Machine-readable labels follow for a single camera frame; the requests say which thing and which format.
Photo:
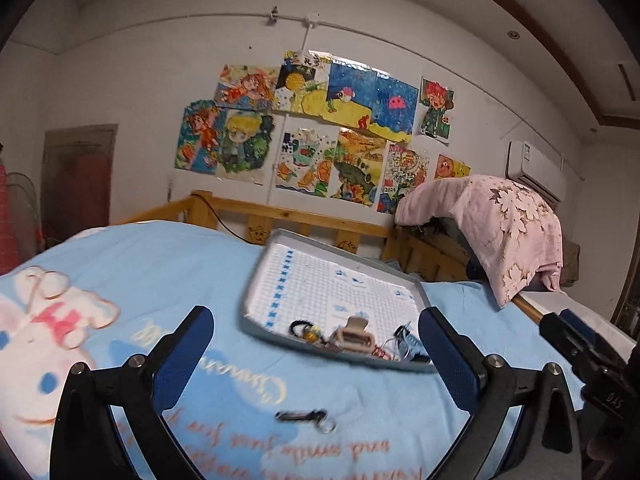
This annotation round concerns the brown wooden door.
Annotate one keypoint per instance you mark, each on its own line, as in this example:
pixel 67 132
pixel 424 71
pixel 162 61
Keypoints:
pixel 80 185

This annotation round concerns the blue and black hair clip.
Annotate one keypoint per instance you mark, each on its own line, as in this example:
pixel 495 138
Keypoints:
pixel 412 345

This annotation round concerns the dark grey cushion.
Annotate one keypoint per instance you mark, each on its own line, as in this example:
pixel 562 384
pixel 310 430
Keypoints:
pixel 457 245

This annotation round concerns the pink floral cloth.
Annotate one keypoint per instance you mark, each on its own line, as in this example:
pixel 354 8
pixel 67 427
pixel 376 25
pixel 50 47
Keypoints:
pixel 490 225

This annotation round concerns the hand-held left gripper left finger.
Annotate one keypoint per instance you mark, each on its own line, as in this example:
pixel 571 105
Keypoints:
pixel 180 355

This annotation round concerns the white wall socket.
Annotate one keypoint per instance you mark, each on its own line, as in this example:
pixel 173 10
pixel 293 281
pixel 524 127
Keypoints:
pixel 170 189

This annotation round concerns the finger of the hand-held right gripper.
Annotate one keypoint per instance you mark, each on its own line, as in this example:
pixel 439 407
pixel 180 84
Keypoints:
pixel 587 335
pixel 565 342

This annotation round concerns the wooden bed frame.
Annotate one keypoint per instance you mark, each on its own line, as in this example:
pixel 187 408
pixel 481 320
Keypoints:
pixel 300 217

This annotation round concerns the group of colourful wall drawings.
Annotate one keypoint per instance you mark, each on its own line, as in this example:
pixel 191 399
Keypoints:
pixel 320 130

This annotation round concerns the beige hair claw clip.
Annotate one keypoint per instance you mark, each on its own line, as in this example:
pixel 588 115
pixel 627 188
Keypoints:
pixel 352 335

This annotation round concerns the grey shallow box tray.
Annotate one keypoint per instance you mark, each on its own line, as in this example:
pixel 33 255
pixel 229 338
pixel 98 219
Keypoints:
pixel 310 285

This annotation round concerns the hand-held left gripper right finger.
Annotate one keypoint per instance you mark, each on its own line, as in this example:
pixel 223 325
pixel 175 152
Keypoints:
pixel 450 360

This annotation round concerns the white air conditioner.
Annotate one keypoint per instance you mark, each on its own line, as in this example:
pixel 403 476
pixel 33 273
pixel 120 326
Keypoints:
pixel 535 167

